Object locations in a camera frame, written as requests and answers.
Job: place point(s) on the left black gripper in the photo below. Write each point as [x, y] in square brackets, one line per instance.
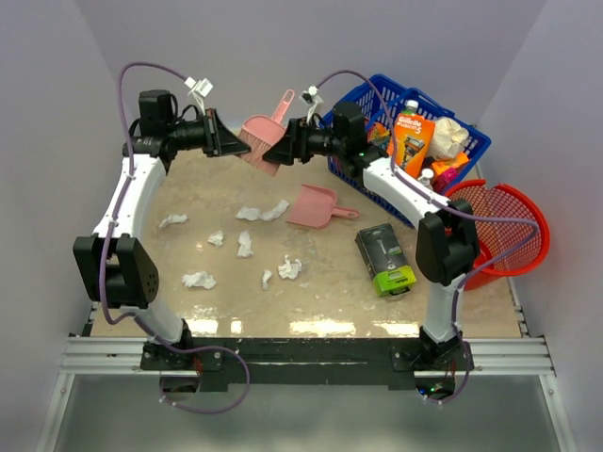
[219, 139]

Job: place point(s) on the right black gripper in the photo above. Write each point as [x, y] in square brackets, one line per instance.
[293, 146]

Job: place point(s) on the pink hand brush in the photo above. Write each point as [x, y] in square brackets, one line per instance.
[261, 132]

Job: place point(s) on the pink dustpan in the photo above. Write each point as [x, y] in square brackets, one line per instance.
[315, 206]

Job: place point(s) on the long paper scrap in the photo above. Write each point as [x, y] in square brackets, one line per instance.
[254, 214]

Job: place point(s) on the tall paper scrap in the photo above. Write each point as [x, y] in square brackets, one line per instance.
[244, 245]

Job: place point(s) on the small paper scrap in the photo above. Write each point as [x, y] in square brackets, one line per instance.
[216, 239]

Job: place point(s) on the tiny paper scrap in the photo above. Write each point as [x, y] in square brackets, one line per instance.
[267, 274]

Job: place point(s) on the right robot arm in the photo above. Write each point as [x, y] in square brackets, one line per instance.
[447, 244]

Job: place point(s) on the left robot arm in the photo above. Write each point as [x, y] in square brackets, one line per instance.
[116, 270]

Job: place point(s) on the colourful pack in basket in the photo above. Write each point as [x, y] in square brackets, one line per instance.
[379, 135]

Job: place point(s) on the blue plastic basket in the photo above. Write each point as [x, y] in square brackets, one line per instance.
[399, 189]

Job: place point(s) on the black green razor box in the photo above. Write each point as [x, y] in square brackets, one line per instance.
[385, 261]

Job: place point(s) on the orange razor package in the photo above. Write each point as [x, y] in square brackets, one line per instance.
[412, 135]

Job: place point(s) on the white pump bottle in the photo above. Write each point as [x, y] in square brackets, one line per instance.
[425, 178]

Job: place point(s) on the magenta box in basket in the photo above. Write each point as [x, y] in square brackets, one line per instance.
[444, 179]

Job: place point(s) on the white plastic bag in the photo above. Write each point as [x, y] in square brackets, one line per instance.
[448, 139]

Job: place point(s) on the orange box in basket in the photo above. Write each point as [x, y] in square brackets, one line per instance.
[458, 162]

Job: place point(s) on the red mesh waste basket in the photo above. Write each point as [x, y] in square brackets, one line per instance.
[495, 237]

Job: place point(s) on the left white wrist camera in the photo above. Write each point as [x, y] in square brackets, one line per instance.
[198, 90]

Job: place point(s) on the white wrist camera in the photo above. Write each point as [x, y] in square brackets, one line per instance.
[312, 100]
[198, 90]

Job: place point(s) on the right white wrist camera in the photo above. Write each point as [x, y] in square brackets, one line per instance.
[312, 100]

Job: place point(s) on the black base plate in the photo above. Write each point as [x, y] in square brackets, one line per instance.
[391, 362]

